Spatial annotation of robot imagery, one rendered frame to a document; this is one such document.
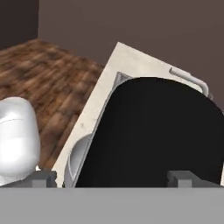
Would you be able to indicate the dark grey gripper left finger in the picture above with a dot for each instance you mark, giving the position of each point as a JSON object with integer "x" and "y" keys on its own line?
{"x": 43, "y": 176}

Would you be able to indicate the white rounded object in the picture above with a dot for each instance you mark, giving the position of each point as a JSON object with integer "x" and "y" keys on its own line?
{"x": 16, "y": 140}

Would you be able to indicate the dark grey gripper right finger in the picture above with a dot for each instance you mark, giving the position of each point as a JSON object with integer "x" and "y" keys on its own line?
{"x": 183, "y": 178}

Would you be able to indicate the silver mixer bowl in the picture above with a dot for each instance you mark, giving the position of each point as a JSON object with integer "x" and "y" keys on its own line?
{"x": 78, "y": 154}

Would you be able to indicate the silver tap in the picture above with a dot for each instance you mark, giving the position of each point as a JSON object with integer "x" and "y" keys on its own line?
{"x": 192, "y": 79}

